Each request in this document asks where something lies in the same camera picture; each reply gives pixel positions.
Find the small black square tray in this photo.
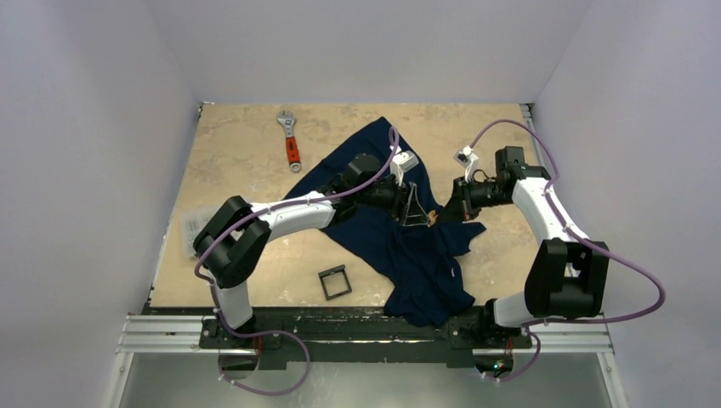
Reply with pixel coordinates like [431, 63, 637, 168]
[318, 264, 353, 301]

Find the clear plastic parts box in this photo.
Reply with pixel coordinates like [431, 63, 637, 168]
[180, 206, 219, 258]

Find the orange glitter leaf brooch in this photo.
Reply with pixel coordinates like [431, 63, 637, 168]
[427, 210, 438, 226]

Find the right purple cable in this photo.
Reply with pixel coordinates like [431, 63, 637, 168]
[468, 119, 667, 384]

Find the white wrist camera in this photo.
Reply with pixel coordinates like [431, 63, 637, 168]
[389, 150, 419, 186]
[453, 145, 479, 183]

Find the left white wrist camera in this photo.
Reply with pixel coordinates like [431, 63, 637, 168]
[389, 150, 419, 186]

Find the red handled adjustable wrench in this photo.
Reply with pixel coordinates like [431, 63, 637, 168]
[276, 110, 302, 173]

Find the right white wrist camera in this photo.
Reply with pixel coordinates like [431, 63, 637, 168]
[453, 145, 479, 183]

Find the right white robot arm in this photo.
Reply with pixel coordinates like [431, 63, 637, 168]
[436, 146, 609, 346]

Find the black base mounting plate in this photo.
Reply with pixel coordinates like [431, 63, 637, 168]
[199, 306, 532, 371]

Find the navy blue t-shirt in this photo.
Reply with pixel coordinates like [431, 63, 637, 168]
[286, 116, 486, 326]

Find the aluminium frame rail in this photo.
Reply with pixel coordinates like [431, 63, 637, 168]
[115, 315, 614, 354]

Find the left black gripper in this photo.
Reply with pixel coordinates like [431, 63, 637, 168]
[355, 171, 429, 225]

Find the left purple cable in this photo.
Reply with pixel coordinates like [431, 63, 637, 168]
[194, 126, 401, 395]

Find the purple cable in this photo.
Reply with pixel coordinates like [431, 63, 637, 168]
[468, 119, 667, 384]
[194, 126, 401, 395]

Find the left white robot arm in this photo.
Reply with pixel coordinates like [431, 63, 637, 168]
[192, 151, 430, 348]

